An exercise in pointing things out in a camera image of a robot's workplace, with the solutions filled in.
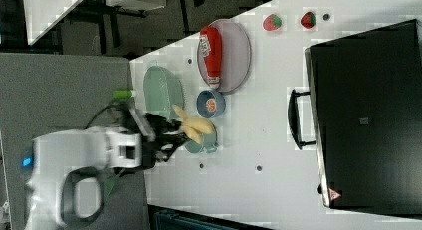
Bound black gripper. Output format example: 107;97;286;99
129;108;187;169

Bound yellow plush peeled banana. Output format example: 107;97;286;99
172;105;215;144

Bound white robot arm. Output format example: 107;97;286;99
25;104;188;230

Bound green mug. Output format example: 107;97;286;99
185;130;217;154

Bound green oval colander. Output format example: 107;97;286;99
143;66;184;119

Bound small blue bowl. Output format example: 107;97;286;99
196;90;226;118

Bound orange slice toy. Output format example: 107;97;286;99
206;99;217;113

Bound bright green cup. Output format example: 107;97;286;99
113;90;135;100

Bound red plush ketchup bottle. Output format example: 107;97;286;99
199;26;222;89

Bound grey round plate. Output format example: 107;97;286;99
197;19;251;93

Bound pink plush strawberry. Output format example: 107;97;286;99
263;14;282;31

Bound dark red plush strawberry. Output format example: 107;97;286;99
300;12;317;29

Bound silver black toaster oven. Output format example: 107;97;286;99
304;19;422;219

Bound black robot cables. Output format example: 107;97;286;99
84;102;133;129

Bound blue metal frame rail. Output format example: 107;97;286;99
148;204;270;230

